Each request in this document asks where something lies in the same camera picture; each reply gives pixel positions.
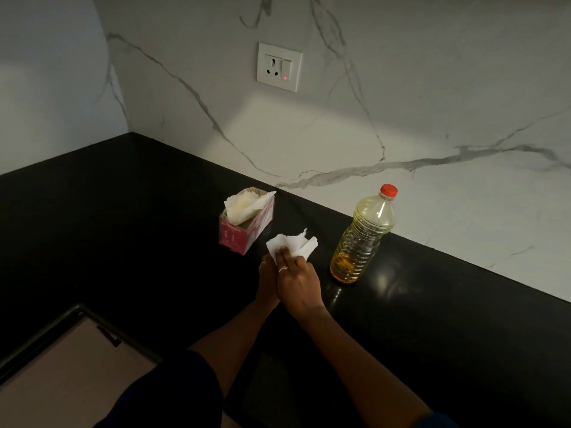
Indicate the white tissues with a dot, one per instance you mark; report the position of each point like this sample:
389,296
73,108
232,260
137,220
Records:
243,207

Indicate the large clear plastic oil bottle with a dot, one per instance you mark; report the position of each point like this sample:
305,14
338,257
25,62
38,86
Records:
361,245

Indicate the person's right hand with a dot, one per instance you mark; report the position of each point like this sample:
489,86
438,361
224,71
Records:
299,285

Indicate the pink tissue box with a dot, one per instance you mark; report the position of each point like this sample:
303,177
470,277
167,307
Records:
236,238

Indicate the blue right shirt sleeve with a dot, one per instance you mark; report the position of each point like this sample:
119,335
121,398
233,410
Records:
435,421

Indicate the red bottle cap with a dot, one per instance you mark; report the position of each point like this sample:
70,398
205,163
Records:
389,190

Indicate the beige lower cabinet front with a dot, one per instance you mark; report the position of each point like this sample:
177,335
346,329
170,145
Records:
67,383

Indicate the white wall socket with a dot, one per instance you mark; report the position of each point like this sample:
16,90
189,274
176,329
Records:
279,67

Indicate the person's left forearm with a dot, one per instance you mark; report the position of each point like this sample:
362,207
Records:
232,347

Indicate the person's left hand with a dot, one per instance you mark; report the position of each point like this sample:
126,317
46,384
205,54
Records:
267,285

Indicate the black countertop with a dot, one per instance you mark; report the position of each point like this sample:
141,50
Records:
111,218

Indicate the single tissue sheet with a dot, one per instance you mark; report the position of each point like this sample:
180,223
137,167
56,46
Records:
290,242

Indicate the person's right forearm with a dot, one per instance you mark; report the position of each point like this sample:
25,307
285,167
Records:
366,374

